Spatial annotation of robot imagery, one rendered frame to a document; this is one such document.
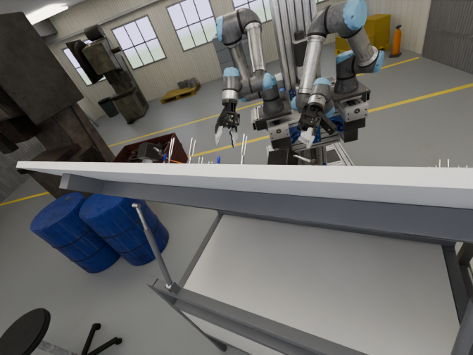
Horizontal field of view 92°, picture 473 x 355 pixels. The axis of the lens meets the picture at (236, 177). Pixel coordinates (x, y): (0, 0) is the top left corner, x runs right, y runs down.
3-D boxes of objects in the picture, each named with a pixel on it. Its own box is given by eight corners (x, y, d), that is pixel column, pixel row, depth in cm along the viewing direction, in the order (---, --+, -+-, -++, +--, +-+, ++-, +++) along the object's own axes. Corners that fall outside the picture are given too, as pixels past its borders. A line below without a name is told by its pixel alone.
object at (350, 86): (331, 89, 161) (330, 75, 155) (353, 82, 158) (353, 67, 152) (338, 96, 149) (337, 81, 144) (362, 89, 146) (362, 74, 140)
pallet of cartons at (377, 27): (392, 51, 486) (396, 14, 447) (349, 63, 504) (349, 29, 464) (369, 41, 576) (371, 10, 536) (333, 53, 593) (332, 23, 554)
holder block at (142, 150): (148, 174, 53) (155, 137, 55) (131, 175, 61) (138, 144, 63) (166, 178, 56) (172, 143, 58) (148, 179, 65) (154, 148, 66)
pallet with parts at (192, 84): (200, 85, 748) (197, 75, 728) (197, 94, 684) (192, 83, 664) (168, 96, 772) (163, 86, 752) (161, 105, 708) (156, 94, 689)
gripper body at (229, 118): (224, 124, 102) (226, 97, 102) (217, 127, 109) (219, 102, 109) (239, 127, 105) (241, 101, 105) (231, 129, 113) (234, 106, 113)
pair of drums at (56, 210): (111, 226, 311) (68, 183, 264) (177, 227, 271) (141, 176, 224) (75, 272, 264) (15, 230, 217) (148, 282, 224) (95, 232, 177)
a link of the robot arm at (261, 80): (262, 14, 127) (274, 93, 117) (243, 21, 130) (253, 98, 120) (257, -5, 116) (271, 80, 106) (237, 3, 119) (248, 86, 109)
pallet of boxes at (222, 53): (230, 77, 712) (216, 32, 636) (257, 69, 694) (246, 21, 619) (228, 91, 612) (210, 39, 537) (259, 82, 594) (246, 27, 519)
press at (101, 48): (129, 112, 759) (79, 32, 618) (158, 103, 740) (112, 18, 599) (113, 129, 659) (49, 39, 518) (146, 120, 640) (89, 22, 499)
